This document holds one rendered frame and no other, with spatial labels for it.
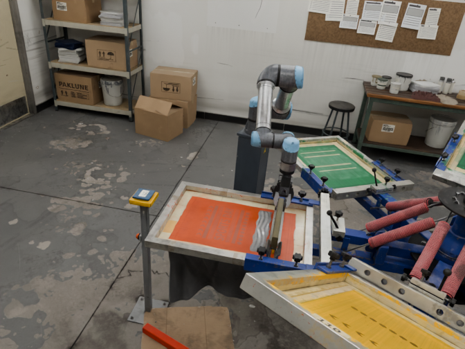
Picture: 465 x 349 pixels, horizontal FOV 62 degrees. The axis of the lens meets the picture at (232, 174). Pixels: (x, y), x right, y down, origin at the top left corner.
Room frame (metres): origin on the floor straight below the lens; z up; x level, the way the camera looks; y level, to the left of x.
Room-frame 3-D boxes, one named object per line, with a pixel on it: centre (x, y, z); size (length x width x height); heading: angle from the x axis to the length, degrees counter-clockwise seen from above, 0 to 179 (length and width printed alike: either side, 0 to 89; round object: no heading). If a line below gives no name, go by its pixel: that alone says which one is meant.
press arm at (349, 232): (1.56, -0.60, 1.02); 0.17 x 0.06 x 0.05; 81
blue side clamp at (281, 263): (1.34, -0.24, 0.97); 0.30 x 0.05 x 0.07; 81
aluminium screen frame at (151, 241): (1.65, -0.05, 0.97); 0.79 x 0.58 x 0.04; 81
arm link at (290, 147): (1.64, -0.26, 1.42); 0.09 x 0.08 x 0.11; 0
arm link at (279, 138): (1.74, -0.24, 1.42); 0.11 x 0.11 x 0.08; 0
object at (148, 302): (1.85, 0.49, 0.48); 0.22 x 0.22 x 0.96; 81
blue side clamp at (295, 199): (1.89, -0.32, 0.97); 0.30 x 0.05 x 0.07; 81
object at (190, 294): (1.45, 0.04, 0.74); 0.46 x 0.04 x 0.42; 81
